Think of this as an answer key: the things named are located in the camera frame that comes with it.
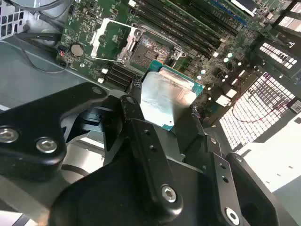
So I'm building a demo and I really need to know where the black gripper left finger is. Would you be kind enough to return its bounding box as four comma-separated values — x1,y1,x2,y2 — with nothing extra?
0,79,183,223

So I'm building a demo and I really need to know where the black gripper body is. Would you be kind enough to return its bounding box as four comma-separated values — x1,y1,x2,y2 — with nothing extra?
49,101,221,226

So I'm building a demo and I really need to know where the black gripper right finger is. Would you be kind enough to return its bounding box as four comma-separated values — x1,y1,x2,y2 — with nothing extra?
190,105,294,226

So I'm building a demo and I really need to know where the silver CPU green edge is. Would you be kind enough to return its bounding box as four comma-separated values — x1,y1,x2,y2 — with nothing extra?
140,60,205,131

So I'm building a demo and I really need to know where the metal socket cover frame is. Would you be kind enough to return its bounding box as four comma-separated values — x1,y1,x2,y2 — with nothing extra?
90,18,138,62

